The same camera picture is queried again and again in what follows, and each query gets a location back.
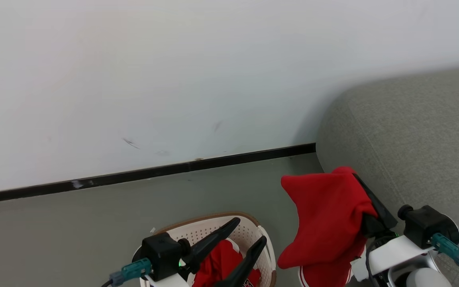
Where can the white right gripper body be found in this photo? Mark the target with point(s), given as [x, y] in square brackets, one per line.
[393, 255]

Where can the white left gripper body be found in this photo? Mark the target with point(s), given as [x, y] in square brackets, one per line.
[165, 281]

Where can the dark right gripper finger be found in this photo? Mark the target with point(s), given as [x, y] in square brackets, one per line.
[379, 209]
[371, 227]

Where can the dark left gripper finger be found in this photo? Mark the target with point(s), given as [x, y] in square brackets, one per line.
[249, 263]
[209, 247]

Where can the red Bulls 23 jersey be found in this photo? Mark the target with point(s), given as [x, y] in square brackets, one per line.
[217, 263]

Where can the plain red shorts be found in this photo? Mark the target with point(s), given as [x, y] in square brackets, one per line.
[325, 215]

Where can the grey fabric sofa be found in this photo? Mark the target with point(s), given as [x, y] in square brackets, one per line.
[412, 139]

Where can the white plastic laundry basket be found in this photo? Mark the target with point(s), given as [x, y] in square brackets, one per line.
[209, 227]

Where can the black baseboard strip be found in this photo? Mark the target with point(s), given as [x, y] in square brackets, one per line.
[134, 174]

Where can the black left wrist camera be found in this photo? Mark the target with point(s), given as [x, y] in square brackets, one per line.
[161, 255]

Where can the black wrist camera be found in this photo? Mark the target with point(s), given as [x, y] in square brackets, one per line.
[161, 255]
[424, 223]

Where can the teal left camera connector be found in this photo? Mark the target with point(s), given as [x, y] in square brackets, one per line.
[134, 270]

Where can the teal camera connector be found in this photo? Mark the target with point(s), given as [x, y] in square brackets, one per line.
[448, 247]
[134, 270]

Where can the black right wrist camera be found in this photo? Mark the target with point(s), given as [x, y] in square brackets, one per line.
[424, 223]

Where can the teal right camera connector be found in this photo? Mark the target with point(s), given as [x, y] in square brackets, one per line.
[448, 247]

